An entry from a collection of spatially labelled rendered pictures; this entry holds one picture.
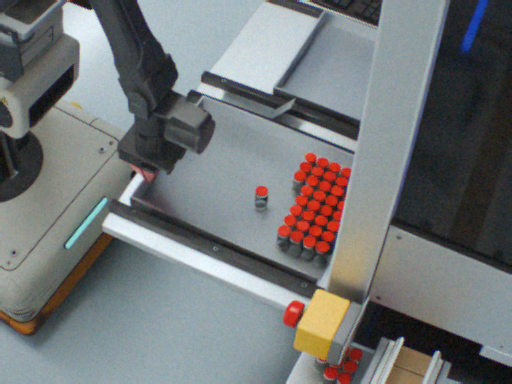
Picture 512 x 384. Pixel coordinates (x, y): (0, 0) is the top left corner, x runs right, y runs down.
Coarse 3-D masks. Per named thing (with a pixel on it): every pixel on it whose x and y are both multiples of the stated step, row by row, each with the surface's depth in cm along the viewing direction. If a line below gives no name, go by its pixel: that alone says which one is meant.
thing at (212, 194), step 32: (224, 128) 160; (256, 128) 160; (192, 160) 155; (224, 160) 156; (256, 160) 156; (288, 160) 156; (352, 160) 154; (160, 192) 151; (192, 192) 151; (224, 192) 151; (288, 192) 152; (192, 224) 143; (224, 224) 148; (256, 224) 148; (256, 256) 141; (288, 256) 144
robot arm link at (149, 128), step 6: (138, 120) 134; (144, 120) 133; (150, 120) 133; (156, 120) 133; (162, 120) 134; (138, 126) 135; (144, 126) 134; (150, 126) 134; (156, 126) 134; (162, 126) 135; (144, 132) 136; (150, 132) 135; (156, 132) 136; (162, 132) 136
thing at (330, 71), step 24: (336, 24) 177; (360, 24) 174; (312, 48) 174; (336, 48) 174; (360, 48) 175; (288, 72) 167; (312, 72) 170; (336, 72) 170; (360, 72) 170; (288, 96) 162; (312, 96) 166; (336, 96) 166; (360, 96) 166; (360, 120) 158
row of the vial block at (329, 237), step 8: (344, 200) 146; (336, 216) 144; (328, 224) 143; (336, 224) 143; (328, 232) 142; (336, 232) 143; (320, 240) 143; (328, 240) 141; (336, 240) 145; (320, 248) 140; (328, 248) 140; (320, 256) 141; (320, 264) 142
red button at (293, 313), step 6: (288, 306) 124; (294, 306) 123; (300, 306) 124; (288, 312) 123; (294, 312) 123; (300, 312) 124; (288, 318) 123; (294, 318) 123; (288, 324) 124; (294, 324) 123
